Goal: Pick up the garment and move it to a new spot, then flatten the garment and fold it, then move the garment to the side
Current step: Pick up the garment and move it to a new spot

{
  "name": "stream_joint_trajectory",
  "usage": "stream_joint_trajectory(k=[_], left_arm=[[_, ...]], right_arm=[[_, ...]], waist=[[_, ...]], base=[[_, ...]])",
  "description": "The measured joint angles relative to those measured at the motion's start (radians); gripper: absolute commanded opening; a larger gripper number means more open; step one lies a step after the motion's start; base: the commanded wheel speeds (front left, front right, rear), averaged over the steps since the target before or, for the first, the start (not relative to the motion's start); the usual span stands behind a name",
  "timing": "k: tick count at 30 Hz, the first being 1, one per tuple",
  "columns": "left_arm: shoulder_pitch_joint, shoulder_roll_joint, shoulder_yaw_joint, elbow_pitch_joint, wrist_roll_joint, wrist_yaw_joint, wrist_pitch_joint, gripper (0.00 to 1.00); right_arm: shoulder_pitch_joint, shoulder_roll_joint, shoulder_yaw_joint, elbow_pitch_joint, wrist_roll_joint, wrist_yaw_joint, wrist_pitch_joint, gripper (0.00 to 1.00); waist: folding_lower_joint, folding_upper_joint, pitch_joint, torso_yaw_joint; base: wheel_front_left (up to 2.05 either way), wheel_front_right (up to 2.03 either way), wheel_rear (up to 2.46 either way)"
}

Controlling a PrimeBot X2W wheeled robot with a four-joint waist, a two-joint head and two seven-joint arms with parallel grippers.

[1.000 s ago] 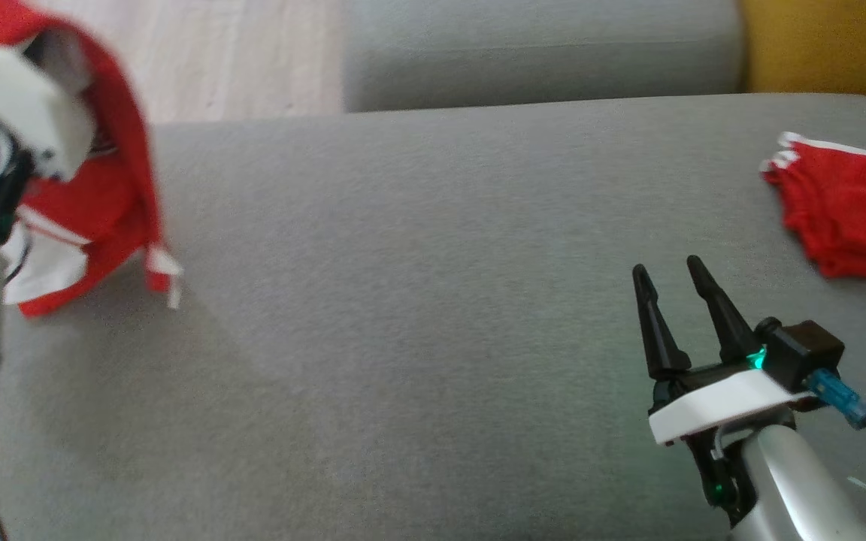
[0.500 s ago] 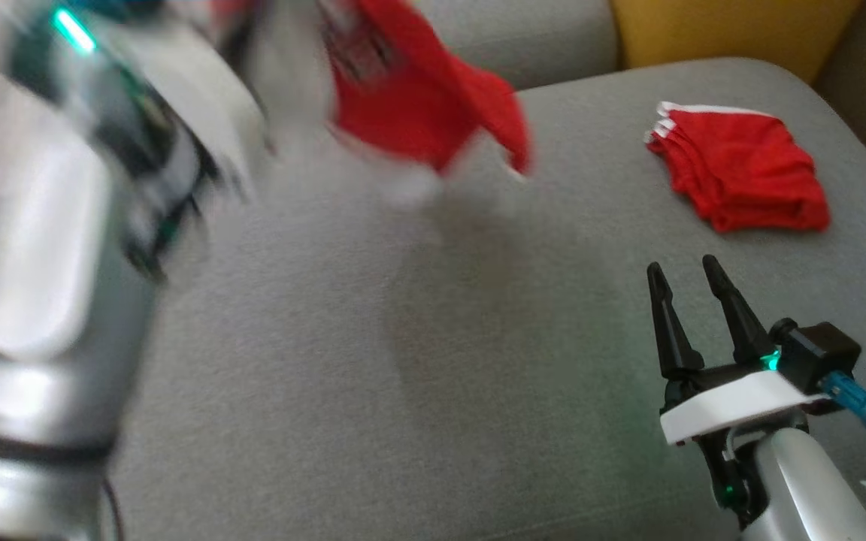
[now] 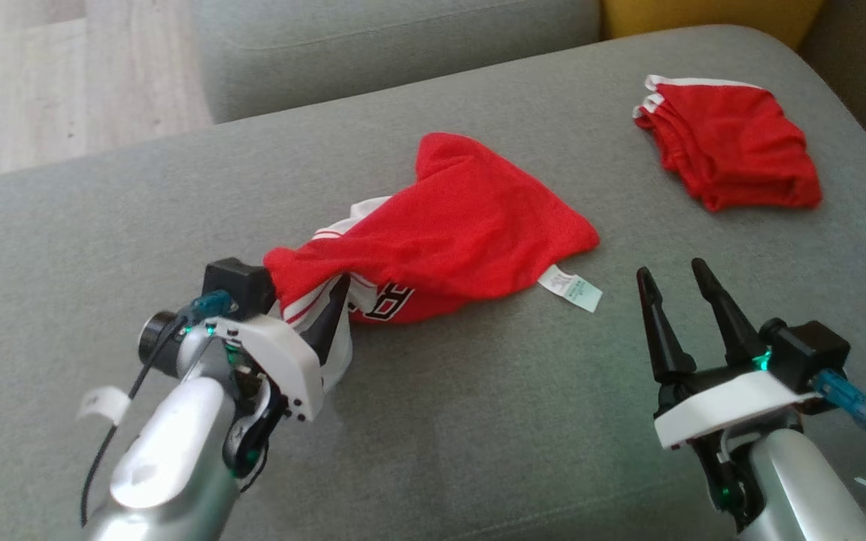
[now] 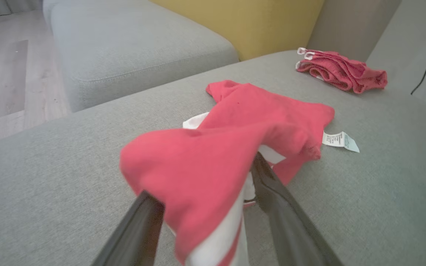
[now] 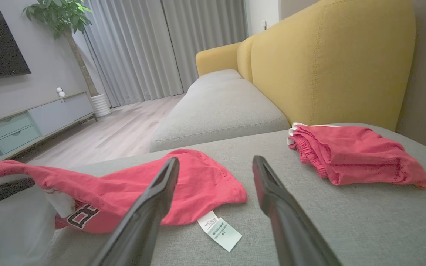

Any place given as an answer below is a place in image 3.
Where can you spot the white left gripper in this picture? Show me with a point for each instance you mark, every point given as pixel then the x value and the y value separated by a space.
pixel 290 368

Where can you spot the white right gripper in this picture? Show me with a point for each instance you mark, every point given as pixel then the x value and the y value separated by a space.
pixel 734 406

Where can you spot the red and white jersey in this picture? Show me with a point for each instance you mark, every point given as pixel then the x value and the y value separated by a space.
pixel 463 225

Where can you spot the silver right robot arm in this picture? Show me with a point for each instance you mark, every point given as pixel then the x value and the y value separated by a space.
pixel 801 496

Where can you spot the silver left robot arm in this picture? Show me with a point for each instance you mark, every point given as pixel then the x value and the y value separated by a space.
pixel 170 466

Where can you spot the folded red garment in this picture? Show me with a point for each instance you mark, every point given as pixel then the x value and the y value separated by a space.
pixel 734 143

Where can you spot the grey sofa seat cushion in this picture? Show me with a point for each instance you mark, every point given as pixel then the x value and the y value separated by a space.
pixel 478 421

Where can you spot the grey sofa back cushion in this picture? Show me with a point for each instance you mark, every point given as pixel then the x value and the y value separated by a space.
pixel 388 45

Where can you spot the yellow cushion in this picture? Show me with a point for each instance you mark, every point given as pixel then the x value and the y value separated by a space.
pixel 704 15

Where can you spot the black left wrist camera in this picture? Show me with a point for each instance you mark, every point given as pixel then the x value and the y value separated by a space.
pixel 241 285

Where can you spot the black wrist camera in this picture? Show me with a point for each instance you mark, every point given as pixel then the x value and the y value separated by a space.
pixel 241 285
pixel 809 349

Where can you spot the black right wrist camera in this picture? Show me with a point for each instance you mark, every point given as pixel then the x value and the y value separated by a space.
pixel 809 349

